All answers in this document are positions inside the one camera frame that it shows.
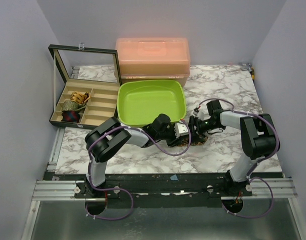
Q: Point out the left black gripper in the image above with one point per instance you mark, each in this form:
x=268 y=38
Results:
x=174 y=141

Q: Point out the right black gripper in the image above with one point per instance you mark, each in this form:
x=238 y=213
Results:
x=193 y=127

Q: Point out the floral patterned tie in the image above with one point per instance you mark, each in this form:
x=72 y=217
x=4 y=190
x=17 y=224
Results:
x=196 y=140

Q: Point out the green plastic tray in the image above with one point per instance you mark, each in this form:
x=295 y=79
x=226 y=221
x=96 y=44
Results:
x=140 y=103

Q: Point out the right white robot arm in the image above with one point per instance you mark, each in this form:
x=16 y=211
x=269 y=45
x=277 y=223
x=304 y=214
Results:
x=259 y=139

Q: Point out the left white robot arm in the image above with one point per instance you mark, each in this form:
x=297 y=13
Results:
x=107 y=139

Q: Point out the yellow clamp at corner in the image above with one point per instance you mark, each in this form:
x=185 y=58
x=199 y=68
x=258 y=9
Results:
x=252 y=73

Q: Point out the orange translucent storage box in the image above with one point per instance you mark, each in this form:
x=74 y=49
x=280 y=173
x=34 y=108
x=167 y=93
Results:
x=153 y=58

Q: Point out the yellow rolled tie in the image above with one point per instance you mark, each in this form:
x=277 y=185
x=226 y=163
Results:
x=79 y=97

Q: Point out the red navy rolled tie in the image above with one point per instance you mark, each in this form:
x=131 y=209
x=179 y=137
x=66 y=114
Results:
x=70 y=116

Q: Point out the black tie organizer case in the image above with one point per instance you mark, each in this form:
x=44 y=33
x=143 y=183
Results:
x=85 y=69

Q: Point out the grey-green rolled tie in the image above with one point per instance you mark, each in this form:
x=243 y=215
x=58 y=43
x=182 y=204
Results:
x=69 y=105

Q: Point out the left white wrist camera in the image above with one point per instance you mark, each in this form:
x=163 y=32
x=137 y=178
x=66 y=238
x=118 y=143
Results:
x=181 y=130

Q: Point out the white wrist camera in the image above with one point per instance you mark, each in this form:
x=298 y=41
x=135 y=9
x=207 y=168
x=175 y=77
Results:
x=181 y=130
x=197 y=112

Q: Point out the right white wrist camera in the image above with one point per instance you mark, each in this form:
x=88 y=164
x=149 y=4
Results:
x=197 y=112

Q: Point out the black mounting base rail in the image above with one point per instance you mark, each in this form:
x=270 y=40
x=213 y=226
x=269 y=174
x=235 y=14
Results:
x=130 y=191

